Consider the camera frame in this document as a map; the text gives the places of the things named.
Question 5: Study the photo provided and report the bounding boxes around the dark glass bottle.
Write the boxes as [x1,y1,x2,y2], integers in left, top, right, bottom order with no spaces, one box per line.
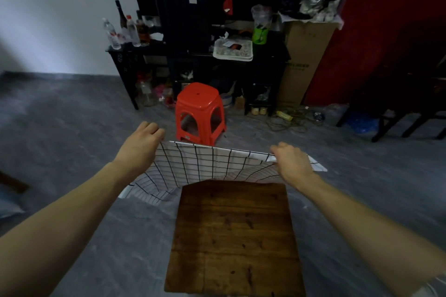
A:
[115,0,128,29]

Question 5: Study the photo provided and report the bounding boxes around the green cup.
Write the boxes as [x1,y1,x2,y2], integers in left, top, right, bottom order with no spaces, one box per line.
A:
[251,27,269,45]

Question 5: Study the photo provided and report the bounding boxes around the person's left hand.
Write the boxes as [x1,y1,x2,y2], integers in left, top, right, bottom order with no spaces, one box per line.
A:
[113,121,166,186]

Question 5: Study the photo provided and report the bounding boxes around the tangled dark cables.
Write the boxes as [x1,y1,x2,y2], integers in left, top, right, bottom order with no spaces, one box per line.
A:
[266,107,327,134]

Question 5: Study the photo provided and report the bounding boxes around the tall cardboard box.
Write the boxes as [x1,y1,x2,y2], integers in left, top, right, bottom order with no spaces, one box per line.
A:
[277,21,339,108]

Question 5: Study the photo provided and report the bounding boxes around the black low cabinet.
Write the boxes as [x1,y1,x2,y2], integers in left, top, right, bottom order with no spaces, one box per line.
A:
[166,28,290,115]

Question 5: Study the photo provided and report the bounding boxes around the brown glass bottle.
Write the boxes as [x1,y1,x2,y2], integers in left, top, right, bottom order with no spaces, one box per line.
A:
[136,10,151,46]

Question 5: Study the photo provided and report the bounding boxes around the dark wooden chair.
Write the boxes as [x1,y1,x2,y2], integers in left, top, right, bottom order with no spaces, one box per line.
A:
[348,21,446,127]

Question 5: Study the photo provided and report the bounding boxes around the large red upright panel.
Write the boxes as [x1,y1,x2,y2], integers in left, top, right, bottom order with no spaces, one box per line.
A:
[303,0,446,106]

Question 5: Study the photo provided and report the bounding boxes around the wooden folding table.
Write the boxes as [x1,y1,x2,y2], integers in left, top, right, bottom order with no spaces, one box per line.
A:
[164,180,307,297]

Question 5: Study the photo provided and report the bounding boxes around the white patterned tray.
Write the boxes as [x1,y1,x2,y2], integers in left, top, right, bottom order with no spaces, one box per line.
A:
[212,37,254,62]

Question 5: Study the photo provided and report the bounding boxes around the person's right forearm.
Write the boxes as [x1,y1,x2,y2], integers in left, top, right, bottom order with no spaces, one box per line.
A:
[299,173,446,297]

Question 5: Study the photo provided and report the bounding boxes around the clear plastic bottle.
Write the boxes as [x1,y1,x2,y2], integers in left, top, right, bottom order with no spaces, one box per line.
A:
[126,14,141,47]
[102,17,122,50]

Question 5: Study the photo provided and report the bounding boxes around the person's right hand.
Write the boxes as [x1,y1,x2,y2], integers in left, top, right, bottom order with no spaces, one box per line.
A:
[270,142,323,193]

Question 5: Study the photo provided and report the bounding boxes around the person's white sleeve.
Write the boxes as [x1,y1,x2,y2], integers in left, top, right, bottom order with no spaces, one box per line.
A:
[414,276,446,297]

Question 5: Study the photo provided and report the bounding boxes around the red plastic stool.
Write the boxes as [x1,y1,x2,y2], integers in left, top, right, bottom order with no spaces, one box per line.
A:
[175,82,227,147]

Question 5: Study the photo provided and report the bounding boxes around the large clear plastic jug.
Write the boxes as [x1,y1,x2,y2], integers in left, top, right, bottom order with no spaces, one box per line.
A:
[139,81,156,107]

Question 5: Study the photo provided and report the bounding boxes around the white paper sheet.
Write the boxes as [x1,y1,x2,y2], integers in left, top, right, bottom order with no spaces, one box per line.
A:
[278,11,345,31]

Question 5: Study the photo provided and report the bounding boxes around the person's left forearm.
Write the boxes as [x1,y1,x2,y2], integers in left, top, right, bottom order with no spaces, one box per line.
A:
[0,162,128,297]

